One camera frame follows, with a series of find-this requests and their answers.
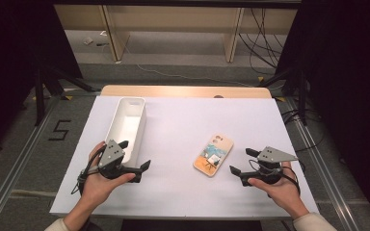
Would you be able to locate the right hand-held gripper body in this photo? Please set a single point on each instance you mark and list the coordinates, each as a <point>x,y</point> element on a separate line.
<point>271,155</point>

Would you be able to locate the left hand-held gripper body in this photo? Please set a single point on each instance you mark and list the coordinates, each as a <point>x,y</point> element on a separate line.
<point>110,154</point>

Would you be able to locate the white plastic storage box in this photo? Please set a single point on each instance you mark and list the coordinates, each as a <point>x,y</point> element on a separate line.
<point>126,125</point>

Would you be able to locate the beige painted phone case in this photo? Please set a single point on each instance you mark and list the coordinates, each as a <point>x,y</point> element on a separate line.
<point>213,154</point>

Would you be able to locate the person's left hand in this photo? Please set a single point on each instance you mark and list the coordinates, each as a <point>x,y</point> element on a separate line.
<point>94,189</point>

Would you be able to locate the person's right hand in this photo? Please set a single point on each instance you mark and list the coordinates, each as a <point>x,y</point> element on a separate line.
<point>284,192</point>

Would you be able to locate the yellow floor tape piece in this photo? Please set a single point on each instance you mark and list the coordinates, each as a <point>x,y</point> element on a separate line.
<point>280,99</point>

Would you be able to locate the black metal stand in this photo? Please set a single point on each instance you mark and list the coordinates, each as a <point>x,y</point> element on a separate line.
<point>303,96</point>
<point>39,96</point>

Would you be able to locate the light wooden table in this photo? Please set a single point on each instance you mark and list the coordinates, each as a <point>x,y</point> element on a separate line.
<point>173,91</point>

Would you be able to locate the black pen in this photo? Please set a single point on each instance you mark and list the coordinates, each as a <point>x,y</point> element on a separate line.
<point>102,44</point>

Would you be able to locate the small white floor item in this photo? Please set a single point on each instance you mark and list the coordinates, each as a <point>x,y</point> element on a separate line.
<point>88,40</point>

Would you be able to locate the black curtain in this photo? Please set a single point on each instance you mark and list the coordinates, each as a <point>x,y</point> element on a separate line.
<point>350,64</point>
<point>6,48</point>

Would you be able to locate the beige wooden desk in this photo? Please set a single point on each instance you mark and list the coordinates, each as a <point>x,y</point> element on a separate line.
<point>173,19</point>

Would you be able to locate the aluminium floor rail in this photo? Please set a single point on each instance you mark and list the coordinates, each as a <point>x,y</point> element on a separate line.
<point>13,174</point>
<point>321,170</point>

